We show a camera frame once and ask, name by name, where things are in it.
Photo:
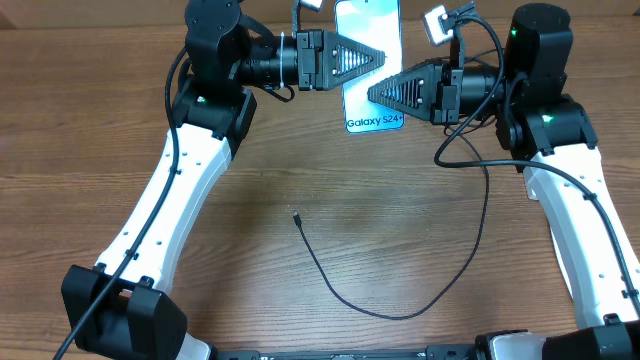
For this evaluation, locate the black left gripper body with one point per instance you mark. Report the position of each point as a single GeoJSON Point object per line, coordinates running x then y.
{"type": "Point", "coordinates": [308, 62]}

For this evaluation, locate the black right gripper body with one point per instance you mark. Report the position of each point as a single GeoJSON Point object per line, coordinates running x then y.
{"type": "Point", "coordinates": [451, 97]}

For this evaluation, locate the blue Galaxy smartphone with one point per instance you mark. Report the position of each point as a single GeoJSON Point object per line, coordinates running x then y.
{"type": "Point", "coordinates": [376, 24]}

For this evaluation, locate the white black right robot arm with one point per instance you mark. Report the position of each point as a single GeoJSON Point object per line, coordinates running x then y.
{"type": "Point", "coordinates": [553, 144]}

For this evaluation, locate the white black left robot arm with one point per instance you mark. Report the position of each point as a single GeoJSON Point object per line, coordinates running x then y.
{"type": "Point", "coordinates": [121, 307]}

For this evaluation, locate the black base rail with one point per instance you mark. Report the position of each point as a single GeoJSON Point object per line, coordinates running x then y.
{"type": "Point", "coordinates": [340, 355]}

